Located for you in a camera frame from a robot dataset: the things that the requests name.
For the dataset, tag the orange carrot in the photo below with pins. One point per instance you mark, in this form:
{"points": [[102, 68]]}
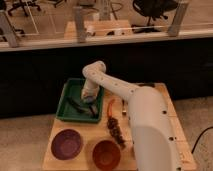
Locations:
{"points": [[109, 108]]}

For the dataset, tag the black office chair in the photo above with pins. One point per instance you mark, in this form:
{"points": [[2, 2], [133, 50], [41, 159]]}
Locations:
{"points": [[23, 4], [153, 10]]}

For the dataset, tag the orange-red bowl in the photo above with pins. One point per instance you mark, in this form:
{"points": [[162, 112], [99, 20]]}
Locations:
{"points": [[106, 155]]}

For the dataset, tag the purple bowl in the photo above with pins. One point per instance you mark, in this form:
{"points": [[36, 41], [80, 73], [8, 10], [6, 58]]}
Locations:
{"points": [[66, 144]]}

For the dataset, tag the green plastic tray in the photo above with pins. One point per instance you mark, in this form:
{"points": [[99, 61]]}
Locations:
{"points": [[66, 112]]}

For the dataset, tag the black office chair left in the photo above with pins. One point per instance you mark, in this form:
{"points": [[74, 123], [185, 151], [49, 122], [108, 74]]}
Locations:
{"points": [[23, 4]]}

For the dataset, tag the dark grape bunch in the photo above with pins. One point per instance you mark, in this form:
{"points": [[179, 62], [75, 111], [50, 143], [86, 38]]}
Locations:
{"points": [[115, 131]]}

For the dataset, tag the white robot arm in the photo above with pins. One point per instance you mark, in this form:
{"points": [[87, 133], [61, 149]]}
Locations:
{"points": [[154, 141]]}

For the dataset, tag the dark tool in tray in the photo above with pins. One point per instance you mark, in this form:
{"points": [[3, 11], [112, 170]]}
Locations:
{"points": [[90, 110]]}

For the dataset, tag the blue sponge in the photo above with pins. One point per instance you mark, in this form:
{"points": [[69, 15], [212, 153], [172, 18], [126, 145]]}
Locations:
{"points": [[89, 99]]}

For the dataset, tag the wooden board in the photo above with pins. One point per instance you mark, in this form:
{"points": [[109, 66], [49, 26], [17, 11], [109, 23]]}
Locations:
{"points": [[91, 134]]}

